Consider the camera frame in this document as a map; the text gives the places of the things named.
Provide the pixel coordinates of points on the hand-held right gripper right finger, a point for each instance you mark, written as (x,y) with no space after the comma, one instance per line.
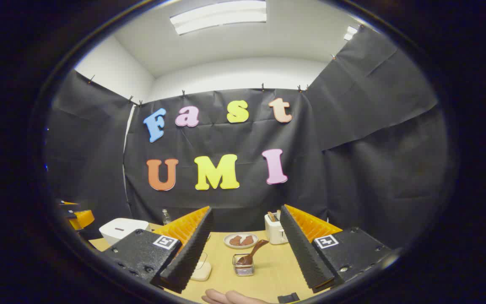
(300,249)

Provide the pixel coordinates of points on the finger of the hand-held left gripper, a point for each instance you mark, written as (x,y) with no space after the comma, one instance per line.
(83,218)

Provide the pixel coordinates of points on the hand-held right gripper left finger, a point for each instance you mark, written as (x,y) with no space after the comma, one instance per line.
(190,249)

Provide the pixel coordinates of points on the white rice cooker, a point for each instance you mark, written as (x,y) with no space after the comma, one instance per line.
(120,228)

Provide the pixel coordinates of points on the brown wooden spoon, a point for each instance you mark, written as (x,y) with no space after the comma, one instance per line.
(251,253)

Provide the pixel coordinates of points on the clear plastic rice container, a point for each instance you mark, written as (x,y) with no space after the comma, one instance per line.
(205,257)

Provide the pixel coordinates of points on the white toaster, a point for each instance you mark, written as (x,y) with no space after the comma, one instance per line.
(274,233)

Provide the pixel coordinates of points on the white round plate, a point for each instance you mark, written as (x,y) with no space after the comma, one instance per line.
(228,241)

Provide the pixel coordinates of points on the clear plastic water bottle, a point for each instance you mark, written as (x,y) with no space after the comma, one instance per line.
(166,217)

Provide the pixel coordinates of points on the brown meat piece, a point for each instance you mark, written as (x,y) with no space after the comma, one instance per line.
(247,240)
(235,241)

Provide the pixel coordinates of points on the black backdrop cloth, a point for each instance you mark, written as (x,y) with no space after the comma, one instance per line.
(352,169)

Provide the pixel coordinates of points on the small ceiling light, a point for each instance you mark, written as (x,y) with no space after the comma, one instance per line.
(350,33)

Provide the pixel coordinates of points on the long ceiling light panel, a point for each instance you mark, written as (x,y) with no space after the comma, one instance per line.
(220,16)

